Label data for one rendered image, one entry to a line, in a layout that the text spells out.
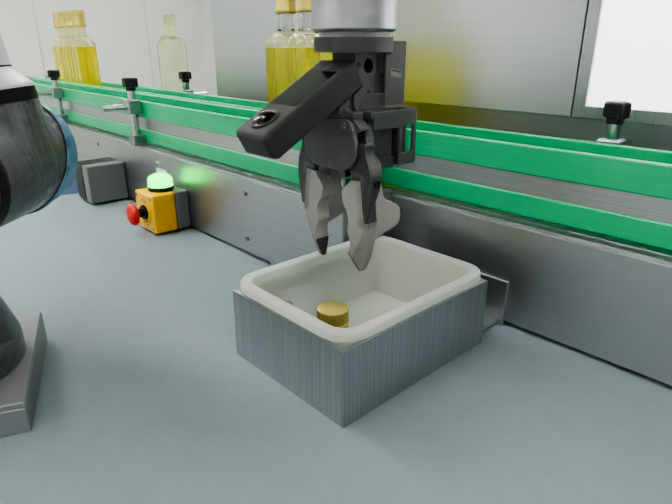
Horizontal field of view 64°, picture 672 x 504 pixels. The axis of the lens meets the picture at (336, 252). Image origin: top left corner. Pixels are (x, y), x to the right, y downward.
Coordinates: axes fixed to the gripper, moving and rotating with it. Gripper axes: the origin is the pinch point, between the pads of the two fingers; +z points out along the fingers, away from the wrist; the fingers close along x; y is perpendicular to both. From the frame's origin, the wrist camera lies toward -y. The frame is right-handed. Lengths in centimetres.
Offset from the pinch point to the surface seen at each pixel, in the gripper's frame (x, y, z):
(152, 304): 26.2, -9.2, 12.6
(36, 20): 611, 133, -43
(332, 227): 12.7, 10.6, 2.9
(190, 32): 616, 305, -34
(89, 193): 79, 1, 10
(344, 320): -1.4, -0.1, 7.1
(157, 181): 53, 5, 3
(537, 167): -8.2, 22.5, -6.7
